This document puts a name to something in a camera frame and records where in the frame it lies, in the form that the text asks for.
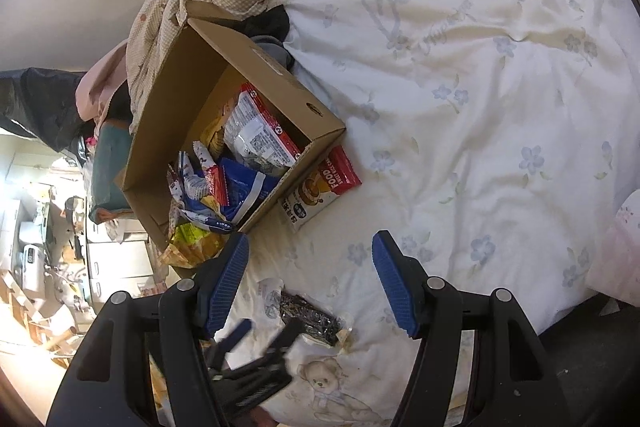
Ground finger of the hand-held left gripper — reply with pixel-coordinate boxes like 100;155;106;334
259;317;304;366
214;319;253;367

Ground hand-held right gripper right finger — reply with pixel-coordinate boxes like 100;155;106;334
372;230;571;427

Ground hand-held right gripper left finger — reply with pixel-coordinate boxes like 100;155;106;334
45;232;250;427

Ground blue and yellow snack packet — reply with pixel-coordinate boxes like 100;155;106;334
218;157;281;220

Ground cardboard box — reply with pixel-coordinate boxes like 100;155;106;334
114;0;347;253

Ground dark brown snack packet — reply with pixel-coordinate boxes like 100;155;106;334
277;291;353;349

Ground clear plastic wrapper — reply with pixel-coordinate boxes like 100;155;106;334
257;278;287;320

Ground yellow green snack packet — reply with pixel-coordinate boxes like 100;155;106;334
170;222;232;265

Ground orange yellow snack packet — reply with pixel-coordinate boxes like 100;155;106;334
157;243;196;269

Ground small red striped packet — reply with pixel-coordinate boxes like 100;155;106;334
206;164;229;208

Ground white cabinet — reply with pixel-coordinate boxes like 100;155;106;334
84;234;153;305

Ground red white cookie packet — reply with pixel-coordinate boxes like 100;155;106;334
278;145;363;234

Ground large red white snack packet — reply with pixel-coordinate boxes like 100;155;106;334
222;83;304;175

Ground teal cushion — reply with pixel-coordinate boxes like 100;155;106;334
87;119;133;223

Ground white appliance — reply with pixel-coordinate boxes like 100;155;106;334
19;243;50;280

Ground grey cloth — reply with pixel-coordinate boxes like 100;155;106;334
249;35;297;70

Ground pink cloth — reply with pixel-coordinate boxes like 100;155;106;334
75;42;133;122

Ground black plastic bag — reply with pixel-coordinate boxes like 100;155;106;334
0;67;88;152

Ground black cloth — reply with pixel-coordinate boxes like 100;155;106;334
240;5;291;44

